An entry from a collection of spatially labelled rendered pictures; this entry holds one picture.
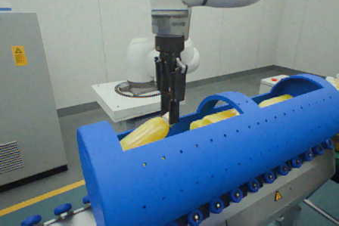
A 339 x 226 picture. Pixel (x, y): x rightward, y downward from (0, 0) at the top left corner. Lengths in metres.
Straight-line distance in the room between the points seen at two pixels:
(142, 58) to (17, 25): 1.10
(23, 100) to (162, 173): 1.73
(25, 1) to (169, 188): 2.98
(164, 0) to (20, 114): 1.78
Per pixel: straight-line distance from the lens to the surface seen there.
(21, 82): 2.05
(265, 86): 1.35
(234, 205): 0.77
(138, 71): 1.17
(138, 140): 0.60
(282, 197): 0.94
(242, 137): 0.60
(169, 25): 0.53
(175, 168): 0.49
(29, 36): 1.99
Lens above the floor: 1.48
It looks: 22 degrees down
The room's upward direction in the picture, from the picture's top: straight up
